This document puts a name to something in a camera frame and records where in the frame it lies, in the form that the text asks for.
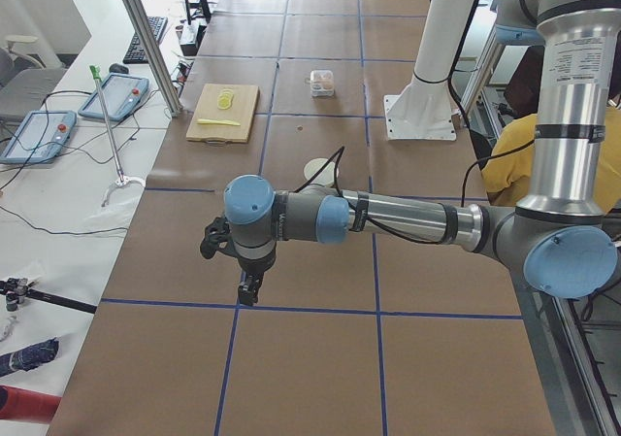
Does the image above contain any dark blue folded umbrella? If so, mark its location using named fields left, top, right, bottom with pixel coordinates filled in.
left=0, top=338, right=59, bottom=377

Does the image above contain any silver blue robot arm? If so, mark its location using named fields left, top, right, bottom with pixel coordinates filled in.
left=241, top=0, right=515, bottom=313

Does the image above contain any white bowl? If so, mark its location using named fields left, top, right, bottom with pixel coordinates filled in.
left=303, top=157, right=339, bottom=187

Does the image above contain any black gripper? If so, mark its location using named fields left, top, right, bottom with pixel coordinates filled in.
left=238, top=249, right=277, bottom=306

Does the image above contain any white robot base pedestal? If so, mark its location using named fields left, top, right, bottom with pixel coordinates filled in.
left=384, top=0, right=478, bottom=141

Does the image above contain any black computer mouse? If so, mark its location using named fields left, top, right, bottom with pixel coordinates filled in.
left=109, top=63, right=129, bottom=75

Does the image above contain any blue teach pendant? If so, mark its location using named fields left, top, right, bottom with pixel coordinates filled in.
left=78, top=73, right=149, bottom=123
left=1, top=110, right=77, bottom=164

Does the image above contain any black tripod rod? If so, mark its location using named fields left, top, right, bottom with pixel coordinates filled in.
left=1, top=278, right=97, bottom=314

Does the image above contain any yellow plastic knife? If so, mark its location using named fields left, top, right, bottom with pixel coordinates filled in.
left=197, top=118, right=241, bottom=126

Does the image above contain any red cylinder object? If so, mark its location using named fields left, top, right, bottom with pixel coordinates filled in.
left=1, top=386, right=61, bottom=424

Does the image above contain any blue teach pendant far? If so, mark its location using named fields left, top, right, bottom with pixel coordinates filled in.
left=78, top=73, right=149, bottom=123

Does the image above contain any grey office chair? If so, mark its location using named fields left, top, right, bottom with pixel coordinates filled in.
left=1, top=35, right=67, bottom=125

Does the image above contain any blue teach pendant near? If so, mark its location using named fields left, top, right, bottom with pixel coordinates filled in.
left=1, top=110, right=77, bottom=164

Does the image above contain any clear plastic egg box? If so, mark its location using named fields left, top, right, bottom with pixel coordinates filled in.
left=309, top=70, right=335, bottom=98

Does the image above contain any black keyboard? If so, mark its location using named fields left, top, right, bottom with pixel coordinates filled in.
left=121, top=16, right=169, bottom=65

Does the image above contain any person in yellow shirt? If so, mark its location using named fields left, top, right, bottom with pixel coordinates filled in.
left=482, top=47, right=620, bottom=213

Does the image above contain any bamboo cutting board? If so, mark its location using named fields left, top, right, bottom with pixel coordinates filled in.
left=185, top=84, right=259, bottom=143

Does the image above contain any metal reacher grabber tool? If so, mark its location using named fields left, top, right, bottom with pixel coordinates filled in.
left=89, top=65, right=146, bottom=207

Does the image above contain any aluminium frame post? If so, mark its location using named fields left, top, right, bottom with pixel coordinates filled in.
left=121, top=0, right=182, bottom=117

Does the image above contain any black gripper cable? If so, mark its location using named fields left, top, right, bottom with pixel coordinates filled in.
left=296, top=146, right=538, bottom=243

